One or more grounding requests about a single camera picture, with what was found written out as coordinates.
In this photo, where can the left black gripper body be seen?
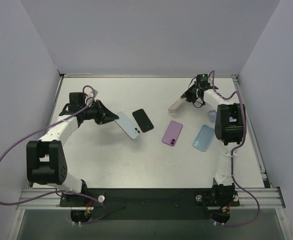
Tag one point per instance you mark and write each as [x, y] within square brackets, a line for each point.
[100, 112]

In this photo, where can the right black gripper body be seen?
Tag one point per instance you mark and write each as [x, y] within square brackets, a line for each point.
[187, 94]

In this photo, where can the cream phone case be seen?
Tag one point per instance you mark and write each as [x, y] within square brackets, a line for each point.
[176, 105]

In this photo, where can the silver blue phone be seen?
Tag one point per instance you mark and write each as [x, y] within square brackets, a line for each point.
[128, 126]

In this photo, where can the lavender phone case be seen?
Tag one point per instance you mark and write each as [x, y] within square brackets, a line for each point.
[212, 116]

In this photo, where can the black phone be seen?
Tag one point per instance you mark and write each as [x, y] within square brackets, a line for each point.
[142, 120]

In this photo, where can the purple phone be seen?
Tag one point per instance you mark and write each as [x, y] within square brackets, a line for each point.
[172, 133]

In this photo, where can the light blue phone case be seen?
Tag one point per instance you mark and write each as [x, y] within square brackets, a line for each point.
[204, 138]

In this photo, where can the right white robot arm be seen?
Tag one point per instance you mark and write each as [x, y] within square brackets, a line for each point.
[230, 128]

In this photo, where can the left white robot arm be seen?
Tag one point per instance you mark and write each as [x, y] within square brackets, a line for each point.
[45, 158]

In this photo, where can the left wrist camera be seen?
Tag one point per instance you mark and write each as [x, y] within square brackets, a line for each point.
[91, 94]

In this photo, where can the aluminium table edge frame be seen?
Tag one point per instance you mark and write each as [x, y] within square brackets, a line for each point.
[91, 75]

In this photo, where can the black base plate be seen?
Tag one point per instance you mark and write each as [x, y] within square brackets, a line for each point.
[152, 203]

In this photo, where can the aluminium front rail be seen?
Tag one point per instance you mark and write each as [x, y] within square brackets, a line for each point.
[47, 199]

